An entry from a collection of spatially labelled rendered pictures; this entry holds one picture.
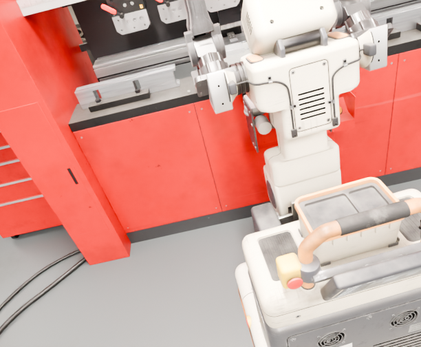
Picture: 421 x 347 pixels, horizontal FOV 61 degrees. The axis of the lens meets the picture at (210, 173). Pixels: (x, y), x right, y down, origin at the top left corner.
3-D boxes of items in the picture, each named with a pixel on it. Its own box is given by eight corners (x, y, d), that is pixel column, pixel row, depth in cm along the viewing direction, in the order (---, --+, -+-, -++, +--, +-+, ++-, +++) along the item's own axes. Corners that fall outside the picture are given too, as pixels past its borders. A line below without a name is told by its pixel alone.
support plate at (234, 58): (223, 74, 149) (223, 71, 149) (217, 51, 170) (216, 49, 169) (266, 62, 148) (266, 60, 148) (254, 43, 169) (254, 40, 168)
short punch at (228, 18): (221, 30, 165) (217, 8, 159) (220, 29, 166) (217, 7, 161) (242, 25, 164) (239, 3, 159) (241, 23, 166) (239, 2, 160)
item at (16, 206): (7, 245, 247) (-100, 120, 186) (29, 197, 287) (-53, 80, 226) (76, 229, 245) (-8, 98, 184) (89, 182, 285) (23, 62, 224)
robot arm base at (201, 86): (195, 82, 95) (239, 69, 95) (187, 56, 97) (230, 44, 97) (198, 97, 103) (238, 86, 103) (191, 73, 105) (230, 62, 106)
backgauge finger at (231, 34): (223, 48, 174) (221, 38, 171) (217, 32, 194) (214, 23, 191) (247, 42, 173) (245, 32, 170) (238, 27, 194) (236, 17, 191)
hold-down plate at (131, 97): (90, 112, 175) (87, 107, 173) (92, 107, 179) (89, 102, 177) (150, 98, 173) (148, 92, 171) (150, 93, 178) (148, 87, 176)
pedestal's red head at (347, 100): (309, 138, 158) (307, 101, 147) (298, 120, 171) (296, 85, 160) (354, 127, 157) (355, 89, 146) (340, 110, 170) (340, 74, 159)
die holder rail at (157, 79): (82, 109, 179) (74, 92, 174) (84, 104, 184) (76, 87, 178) (179, 86, 177) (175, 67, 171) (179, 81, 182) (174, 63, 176)
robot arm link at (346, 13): (350, 20, 99) (369, 14, 99) (336, -10, 102) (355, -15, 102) (340, 40, 108) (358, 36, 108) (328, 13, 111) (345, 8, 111)
